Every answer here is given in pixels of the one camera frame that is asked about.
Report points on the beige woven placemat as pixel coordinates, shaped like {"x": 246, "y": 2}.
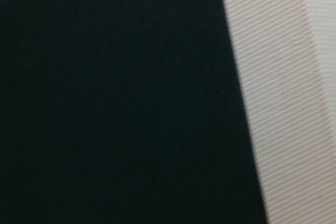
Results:
{"x": 283, "y": 40}

